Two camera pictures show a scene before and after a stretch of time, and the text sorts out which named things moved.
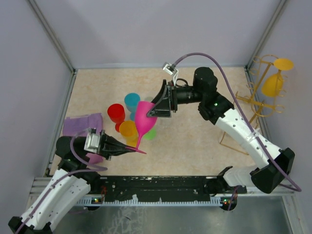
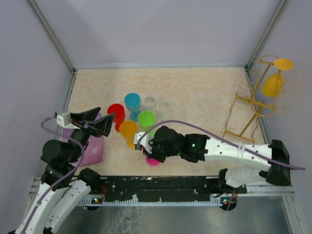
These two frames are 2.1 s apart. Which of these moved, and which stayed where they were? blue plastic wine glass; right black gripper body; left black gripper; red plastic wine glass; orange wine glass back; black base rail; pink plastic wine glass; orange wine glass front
Moved: right black gripper body; left black gripper; pink plastic wine glass
Stayed: blue plastic wine glass; orange wine glass front; orange wine glass back; red plastic wine glass; black base rail
